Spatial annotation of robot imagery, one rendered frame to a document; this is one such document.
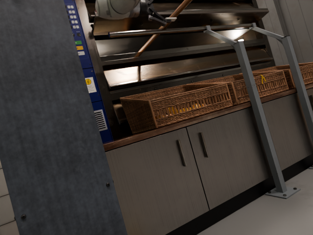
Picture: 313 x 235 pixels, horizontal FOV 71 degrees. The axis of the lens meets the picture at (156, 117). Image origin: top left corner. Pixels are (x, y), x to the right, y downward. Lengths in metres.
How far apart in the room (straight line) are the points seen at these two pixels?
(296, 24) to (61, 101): 4.71
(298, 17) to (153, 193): 4.40
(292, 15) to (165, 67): 3.55
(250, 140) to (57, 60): 1.18
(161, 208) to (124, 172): 0.25
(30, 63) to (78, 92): 0.11
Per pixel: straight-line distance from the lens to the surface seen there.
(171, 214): 1.14
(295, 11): 5.01
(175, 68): 1.88
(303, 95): 1.85
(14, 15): 0.61
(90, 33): 1.74
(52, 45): 0.58
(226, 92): 1.43
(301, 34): 4.94
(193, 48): 2.06
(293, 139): 1.77
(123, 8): 1.04
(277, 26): 5.00
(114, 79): 1.63
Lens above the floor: 0.60
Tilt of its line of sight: 2 degrees up
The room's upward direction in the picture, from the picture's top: 16 degrees counter-clockwise
